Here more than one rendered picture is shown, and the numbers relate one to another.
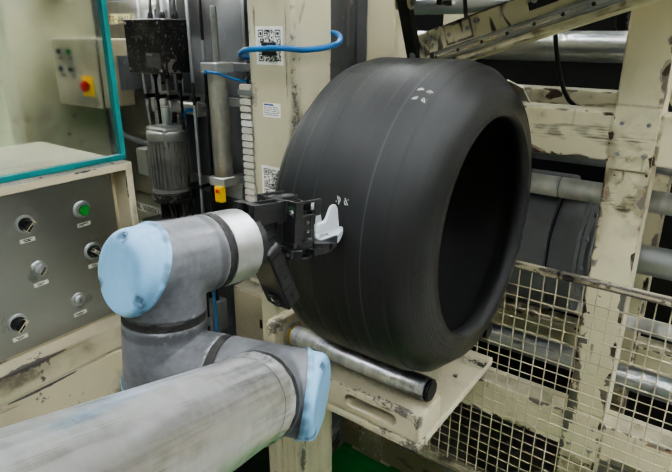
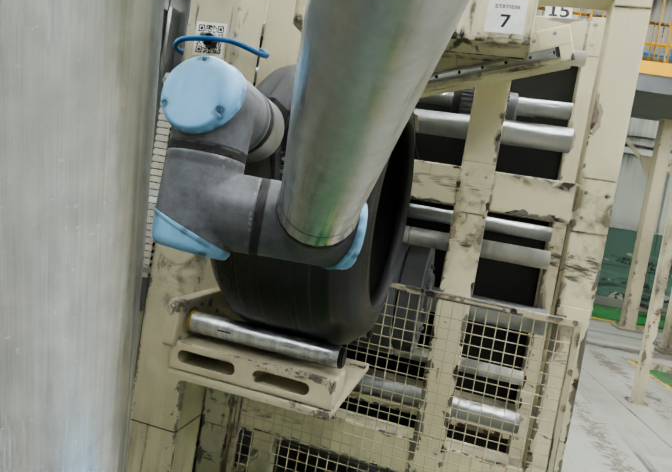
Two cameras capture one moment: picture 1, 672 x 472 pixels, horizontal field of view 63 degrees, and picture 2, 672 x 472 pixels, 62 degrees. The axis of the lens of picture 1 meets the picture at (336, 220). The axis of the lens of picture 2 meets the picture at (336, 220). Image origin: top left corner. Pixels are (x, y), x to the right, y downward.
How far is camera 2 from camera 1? 0.44 m
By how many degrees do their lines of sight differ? 27
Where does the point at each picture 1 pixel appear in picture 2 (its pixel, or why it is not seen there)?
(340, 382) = (249, 358)
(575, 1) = (445, 69)
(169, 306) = (234, 131)
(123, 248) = (205, 67)
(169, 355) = (224, 179)
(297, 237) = not seen: hidden behind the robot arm
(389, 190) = not seen: hidden behind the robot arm
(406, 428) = (319, 395)
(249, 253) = (278, 126)
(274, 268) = (274, 164)
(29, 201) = not seen: outside the picture
